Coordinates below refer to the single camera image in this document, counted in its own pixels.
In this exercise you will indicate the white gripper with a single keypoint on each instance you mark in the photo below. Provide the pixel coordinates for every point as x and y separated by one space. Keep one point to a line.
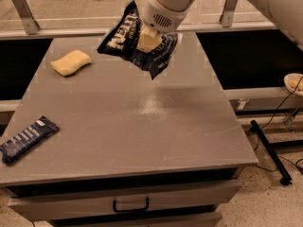
161 13

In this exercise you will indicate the blue chip bag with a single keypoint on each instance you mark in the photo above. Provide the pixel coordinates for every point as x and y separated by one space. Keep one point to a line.
122 41

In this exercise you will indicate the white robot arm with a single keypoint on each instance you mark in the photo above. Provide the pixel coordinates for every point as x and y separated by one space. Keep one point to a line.
286 15

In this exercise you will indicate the yellow sponge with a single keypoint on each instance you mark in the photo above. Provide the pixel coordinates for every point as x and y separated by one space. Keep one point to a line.
71 63

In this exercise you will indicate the blue snack bar wrapper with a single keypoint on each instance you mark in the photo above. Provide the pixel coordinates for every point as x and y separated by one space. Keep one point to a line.
24 141

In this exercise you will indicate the white bowl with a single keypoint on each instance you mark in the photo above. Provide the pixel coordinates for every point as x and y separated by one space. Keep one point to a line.
294 83

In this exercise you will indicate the black stand leg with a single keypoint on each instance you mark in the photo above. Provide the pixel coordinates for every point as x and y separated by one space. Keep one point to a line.
286 179

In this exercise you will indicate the right metal railing bracket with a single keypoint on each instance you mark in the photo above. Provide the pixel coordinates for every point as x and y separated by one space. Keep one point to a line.
227 17

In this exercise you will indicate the metal railing bracket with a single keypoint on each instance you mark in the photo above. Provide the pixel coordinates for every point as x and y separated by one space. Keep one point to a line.
30 25
227 17

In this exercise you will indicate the left metal railing bracket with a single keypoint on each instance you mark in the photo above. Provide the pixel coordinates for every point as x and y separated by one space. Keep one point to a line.
30 25

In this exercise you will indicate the grey drawer with black handle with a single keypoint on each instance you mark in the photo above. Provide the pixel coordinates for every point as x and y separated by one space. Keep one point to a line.
122 201

